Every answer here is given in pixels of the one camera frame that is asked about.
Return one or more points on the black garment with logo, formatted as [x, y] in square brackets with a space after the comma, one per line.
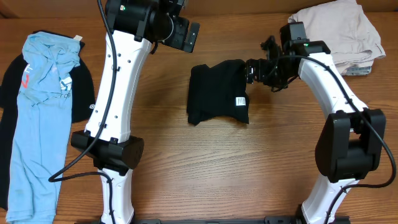
[82, 99]

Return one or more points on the black t-shirt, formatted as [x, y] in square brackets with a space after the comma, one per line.
[218, 91]

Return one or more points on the folded denim jeans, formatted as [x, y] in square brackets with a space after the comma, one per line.
[358, 71]

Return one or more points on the light blue t-shirt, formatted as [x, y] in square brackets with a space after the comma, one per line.
[39, 146]

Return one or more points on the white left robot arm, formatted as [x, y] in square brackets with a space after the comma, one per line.
[134, 29]

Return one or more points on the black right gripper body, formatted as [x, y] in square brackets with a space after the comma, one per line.
[275, 73]

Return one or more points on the folded beige trousers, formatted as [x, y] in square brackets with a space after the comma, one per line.
[348, 33]

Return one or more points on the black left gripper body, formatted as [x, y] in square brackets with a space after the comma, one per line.
[176, 38]

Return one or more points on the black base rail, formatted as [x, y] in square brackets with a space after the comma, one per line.
[242, 220]

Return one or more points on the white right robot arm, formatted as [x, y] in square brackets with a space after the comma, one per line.
[351, 141]

